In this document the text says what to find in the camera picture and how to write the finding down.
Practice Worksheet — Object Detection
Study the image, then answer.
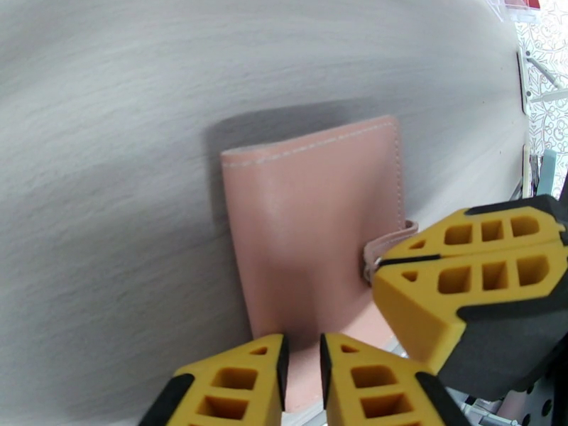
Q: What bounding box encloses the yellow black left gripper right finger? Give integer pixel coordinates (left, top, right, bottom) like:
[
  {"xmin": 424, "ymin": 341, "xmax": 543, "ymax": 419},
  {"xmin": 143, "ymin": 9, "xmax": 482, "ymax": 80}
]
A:
[{"xmin": 319, "ymin": 332, "xmax": 472, "ymax": 426}]

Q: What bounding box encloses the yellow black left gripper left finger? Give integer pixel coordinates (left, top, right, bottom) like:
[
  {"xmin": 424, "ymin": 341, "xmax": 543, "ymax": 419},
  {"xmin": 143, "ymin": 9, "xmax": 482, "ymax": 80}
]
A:
[{"xmin": 137, "ymin": 333, "xmax": 290, "ymax": 426}]

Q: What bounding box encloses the pink leather card holder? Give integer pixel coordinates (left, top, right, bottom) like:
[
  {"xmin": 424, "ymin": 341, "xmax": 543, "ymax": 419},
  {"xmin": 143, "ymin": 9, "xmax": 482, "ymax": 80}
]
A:
[{"xmin": 220, "ymin": 114, "xmax": 420, "ymax": 415}]

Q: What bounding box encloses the clear acrylic card box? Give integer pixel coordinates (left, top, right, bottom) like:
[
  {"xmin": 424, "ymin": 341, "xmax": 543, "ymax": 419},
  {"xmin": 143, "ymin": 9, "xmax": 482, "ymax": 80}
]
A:
[{"xmin": 478, "ymin": 0, "xmax": 546, "ymax": 23}]

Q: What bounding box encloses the teal block with beige edge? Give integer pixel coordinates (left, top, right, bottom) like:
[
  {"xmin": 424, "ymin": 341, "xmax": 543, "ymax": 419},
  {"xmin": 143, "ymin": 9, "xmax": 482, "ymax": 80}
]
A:
[{"xmin": 520, "ymin": 144, "xmax": 558, "ymax": 202}]

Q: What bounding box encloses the aluminium mounting rail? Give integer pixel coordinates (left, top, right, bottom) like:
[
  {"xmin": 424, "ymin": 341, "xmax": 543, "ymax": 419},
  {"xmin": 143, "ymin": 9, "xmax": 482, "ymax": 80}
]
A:
[{"xmin": 457, "ymin": 389, "xmax": 525, "ymax": 426}]

